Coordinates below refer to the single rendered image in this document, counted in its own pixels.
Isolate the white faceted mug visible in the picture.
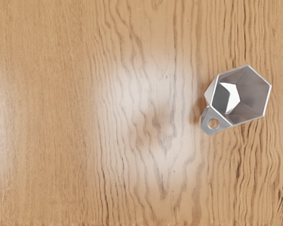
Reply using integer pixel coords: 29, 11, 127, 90
199, 65, 273, 136

